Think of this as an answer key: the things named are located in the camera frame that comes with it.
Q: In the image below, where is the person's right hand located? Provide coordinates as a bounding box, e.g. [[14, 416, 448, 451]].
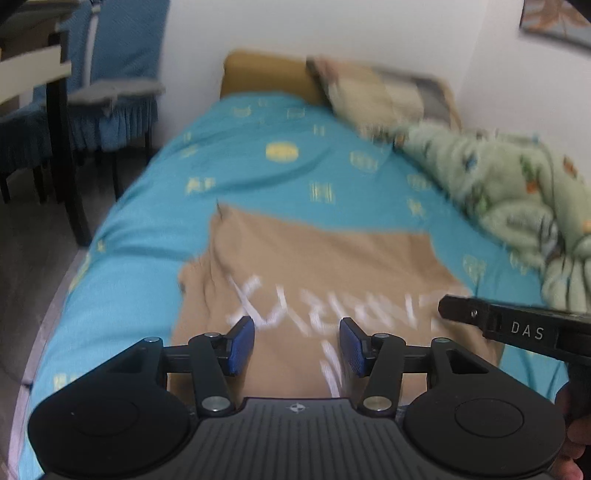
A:
[[553, 383, 591, 480]]

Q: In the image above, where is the leaf print wall picture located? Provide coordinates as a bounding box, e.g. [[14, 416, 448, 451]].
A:
[[519, 0, 591, 48]]

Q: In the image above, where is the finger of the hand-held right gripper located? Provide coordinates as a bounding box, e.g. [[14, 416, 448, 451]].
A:
[[438, 295, 492, 332]]

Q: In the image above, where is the teal printed bed sheet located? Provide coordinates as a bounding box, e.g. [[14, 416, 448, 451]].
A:
[[17, 90, 570, 480]]

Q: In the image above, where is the green printed fleece blanket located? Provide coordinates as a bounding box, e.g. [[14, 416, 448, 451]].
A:
[[387, 122, 591, 309]]

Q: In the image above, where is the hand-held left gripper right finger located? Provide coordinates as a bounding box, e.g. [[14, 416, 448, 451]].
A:
[[339, 317, 490, 419]]

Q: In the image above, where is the mustard bed headboard cushion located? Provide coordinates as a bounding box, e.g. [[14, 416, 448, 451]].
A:
[[220, 49, 462, 131]]

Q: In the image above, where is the plaid pillow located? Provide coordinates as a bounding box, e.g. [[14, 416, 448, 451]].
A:
[[305, 55, 456, 136]]

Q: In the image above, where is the grey wooden table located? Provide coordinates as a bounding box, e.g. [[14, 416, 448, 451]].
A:
[[0, 0, 80, 48]]

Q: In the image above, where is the blue covered chair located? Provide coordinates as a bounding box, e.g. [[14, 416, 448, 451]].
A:
[[0, 0, 94, 205], [65, 0, 171, 202]]

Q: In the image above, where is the tan t-shirt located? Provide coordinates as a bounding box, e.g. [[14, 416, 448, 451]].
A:
[[170, 202, 505, 408]]

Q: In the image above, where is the grey seat cushion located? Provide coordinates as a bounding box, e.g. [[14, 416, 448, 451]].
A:
[[67, 78, 166, 106]]

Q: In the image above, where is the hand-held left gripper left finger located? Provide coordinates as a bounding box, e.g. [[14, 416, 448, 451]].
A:
[[111, 316, 256, 417]]

